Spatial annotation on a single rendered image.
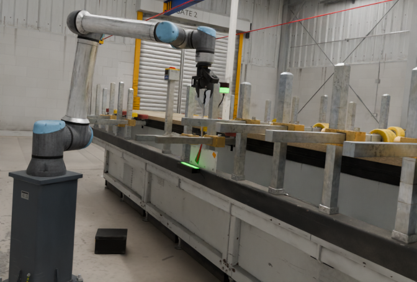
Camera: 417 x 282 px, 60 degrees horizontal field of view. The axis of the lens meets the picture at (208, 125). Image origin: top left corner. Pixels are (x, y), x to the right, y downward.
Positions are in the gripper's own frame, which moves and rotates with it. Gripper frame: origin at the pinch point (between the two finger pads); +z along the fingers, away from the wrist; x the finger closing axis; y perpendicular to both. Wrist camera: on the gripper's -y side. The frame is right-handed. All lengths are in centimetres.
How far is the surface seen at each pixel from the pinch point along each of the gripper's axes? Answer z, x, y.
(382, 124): 3, -115, -18
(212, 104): -0.8, -5.9, 1.4
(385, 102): -10, -115, -18
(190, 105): 0.4, -7.4, 26.3
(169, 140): 16.5, 17.6, -2.3
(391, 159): 13, -21, -83
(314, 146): 12, -22, -51
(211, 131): 12.3, -6.3, 1.3
